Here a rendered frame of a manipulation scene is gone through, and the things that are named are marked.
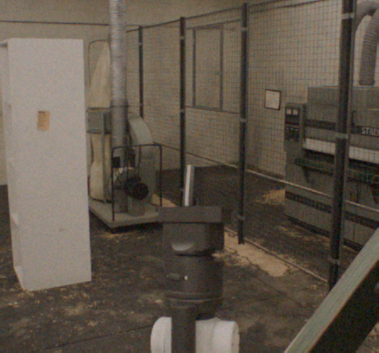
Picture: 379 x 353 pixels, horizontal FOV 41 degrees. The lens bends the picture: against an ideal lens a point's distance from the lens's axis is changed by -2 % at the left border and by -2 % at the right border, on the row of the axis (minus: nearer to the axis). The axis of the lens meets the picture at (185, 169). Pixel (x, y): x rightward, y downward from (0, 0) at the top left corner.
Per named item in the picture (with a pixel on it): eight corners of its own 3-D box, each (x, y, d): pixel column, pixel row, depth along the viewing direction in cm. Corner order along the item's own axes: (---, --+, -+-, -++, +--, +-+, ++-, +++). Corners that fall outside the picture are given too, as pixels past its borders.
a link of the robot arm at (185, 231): (183, 207, 84) (183, 280, 82) (141, 206, 76) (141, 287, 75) (247, 206, 76) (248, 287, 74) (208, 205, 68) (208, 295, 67)
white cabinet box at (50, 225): (13, 267, 468) (-2, 42, 430) (74, 258, 493) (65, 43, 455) (24, 292, 414) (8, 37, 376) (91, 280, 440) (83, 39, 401)
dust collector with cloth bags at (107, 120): (79, 207, 682) (73, 40, 641) (127, 201, 713) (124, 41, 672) (110, 236, 562) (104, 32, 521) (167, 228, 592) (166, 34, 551)
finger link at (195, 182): (200, 166, 78) (200, 206, 77) (186, 164, 75) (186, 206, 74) (208, 165, 76) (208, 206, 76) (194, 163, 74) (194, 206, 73)
